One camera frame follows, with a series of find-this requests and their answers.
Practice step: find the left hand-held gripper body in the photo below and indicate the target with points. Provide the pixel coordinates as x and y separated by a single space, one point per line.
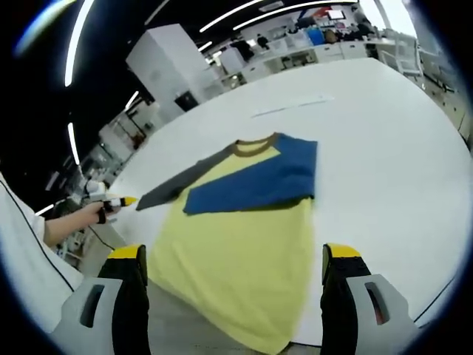
93 186

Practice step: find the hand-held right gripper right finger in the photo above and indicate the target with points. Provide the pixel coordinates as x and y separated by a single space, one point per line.
362 307

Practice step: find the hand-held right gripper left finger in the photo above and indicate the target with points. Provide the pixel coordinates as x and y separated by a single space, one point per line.
111 307

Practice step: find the yellow blue grey garment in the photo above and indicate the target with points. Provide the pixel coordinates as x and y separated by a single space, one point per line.
229 251

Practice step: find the person's left hand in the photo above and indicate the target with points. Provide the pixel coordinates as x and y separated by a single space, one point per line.
90 214

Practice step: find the straight ceiling light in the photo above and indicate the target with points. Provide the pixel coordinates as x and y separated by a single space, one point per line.
73 144
132 100

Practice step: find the black waste bin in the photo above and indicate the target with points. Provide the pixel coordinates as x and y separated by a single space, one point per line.
184 101

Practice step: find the long curved ceiling light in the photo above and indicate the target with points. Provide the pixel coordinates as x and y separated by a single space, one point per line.
72 48

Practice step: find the white square pillar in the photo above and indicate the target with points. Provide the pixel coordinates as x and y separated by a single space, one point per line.
166 66

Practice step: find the white cabinet box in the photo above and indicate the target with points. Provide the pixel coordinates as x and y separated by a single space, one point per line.
232 59

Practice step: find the blue barrel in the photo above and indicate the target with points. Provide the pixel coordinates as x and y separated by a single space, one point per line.
316 37

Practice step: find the white mesh office chair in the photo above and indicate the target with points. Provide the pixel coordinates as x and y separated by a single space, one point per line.
408 55

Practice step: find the white counter cabinets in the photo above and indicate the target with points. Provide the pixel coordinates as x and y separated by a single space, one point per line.
332 51

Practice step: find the pink lit monitor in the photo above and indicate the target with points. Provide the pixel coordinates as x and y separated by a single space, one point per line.
335 15

